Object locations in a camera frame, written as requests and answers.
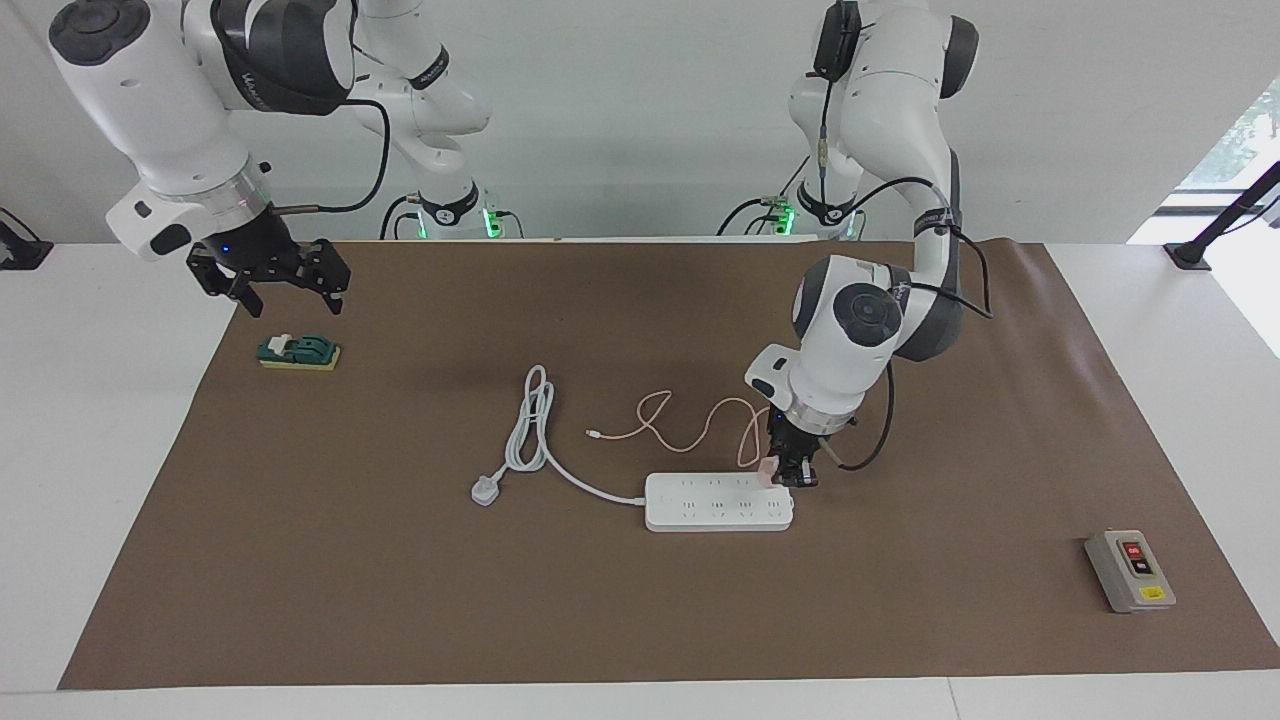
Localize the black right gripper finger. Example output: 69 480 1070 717
188 257 263 319
298 238 352 317

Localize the pink charging cable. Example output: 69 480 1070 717
586 391 773 469

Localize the white power strip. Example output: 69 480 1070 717
643 471 798 534

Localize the brown table mat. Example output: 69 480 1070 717
57 238 1280 691

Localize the black desk clamp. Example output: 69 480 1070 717
0 207 54 272

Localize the window with green view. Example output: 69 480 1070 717
1170 78 1280 216

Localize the black base cable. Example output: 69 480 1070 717
717 150 811 238
380 195 426 241

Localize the green knife switch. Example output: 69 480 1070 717
256 333 342 372

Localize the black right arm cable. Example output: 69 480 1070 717
270 95 393 214

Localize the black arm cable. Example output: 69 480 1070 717
815 5 996 471
270 95 393 214

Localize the white power strip cord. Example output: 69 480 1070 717
470 364 649 508

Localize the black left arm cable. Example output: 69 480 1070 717
815 5 996 471

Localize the grey on-off switch box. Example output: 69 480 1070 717
1084 529 1178 614

